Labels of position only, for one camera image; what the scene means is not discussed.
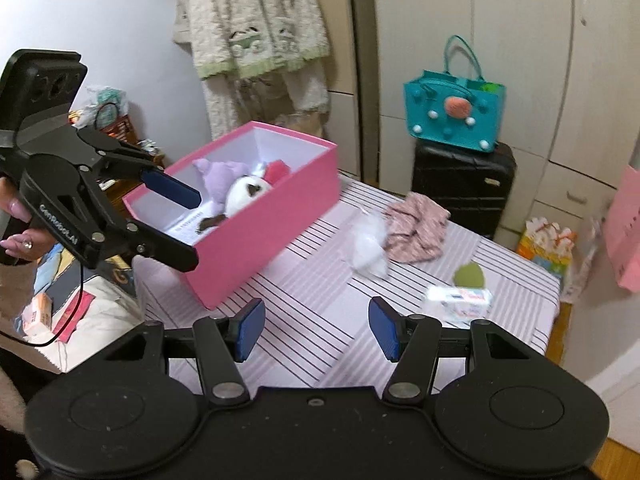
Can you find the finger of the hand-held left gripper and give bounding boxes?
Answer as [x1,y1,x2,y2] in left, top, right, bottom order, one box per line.
[120,220,200,272]
[77,127,202,209]

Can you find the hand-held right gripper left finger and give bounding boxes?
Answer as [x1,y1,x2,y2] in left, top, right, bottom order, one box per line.
[102,298,267,407]

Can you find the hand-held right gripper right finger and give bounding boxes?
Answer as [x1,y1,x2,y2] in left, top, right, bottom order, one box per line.
[368,296,532,406]

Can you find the purple plush toy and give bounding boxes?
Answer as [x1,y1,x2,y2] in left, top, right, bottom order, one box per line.
[192,158,276,217]

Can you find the pink storage box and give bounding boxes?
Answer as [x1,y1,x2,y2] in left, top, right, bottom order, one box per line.
[122,121,341,311]

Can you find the person's left forearm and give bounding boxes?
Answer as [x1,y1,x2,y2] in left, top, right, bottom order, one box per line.
[0,260,38,321]

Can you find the person's left hand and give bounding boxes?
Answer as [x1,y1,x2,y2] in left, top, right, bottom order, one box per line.
[0,179,53,262]

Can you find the striped tablecloth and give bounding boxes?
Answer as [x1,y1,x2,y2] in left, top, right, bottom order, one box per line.
[132,170,561,391]

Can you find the red printed box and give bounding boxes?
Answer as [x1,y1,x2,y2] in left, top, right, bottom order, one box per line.
[107,115,138,148]

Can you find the white tissue pack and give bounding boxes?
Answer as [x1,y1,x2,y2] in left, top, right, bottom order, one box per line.
[424,285,493,326]

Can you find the white mesh bath pouf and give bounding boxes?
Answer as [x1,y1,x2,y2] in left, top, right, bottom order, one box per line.
[345,207,391,281]

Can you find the printed blanket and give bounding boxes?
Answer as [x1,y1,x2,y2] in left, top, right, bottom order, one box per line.
[0,245,146,376]

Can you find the green makeup sponge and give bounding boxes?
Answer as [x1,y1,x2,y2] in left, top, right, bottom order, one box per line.
[453,262,487,291]

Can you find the pink floral cloth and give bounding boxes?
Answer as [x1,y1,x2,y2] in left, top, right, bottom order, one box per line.
[384,192,451,265]

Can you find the white plastic bag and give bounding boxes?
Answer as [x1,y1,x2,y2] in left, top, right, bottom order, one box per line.
[82,85,128,128]

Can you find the small orange white box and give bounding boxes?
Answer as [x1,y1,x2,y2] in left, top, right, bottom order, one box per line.
[22,292,55,338]

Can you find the black suitcase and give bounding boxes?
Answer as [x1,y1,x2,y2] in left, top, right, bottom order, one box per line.
[411,140,517,241]

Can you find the white fleece robe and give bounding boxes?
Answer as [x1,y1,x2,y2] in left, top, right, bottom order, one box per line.
[172,0,333,141]

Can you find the clear plastic bag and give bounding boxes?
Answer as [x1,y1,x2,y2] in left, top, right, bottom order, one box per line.
[562,217,606,303]

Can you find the teal felt handbag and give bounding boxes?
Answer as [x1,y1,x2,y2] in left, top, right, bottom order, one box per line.
[403,35,506,153]

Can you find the pink paper bag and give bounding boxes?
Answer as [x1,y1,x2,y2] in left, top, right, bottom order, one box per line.
[602,164,640,293]

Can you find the cream wardrobe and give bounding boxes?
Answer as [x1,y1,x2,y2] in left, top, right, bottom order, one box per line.
[350,0,640,271]

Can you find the black cable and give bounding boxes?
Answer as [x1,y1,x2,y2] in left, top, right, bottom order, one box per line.
[0,257,87,347]

